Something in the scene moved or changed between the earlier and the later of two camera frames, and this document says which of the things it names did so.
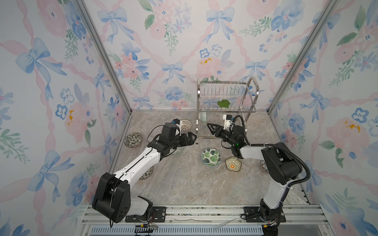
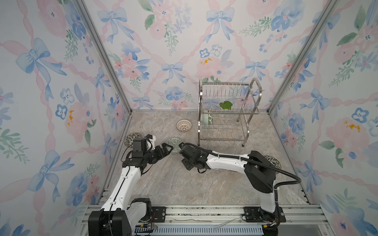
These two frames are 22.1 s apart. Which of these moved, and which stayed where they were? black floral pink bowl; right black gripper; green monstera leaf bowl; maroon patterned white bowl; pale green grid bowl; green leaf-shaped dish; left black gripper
Moved: right black gripper; green monstera leaf bowl; left black gripper
Stayed: green leaf-shaped dish; black floral pink bowl; pale green grid bowl; maroon patterned white bowl
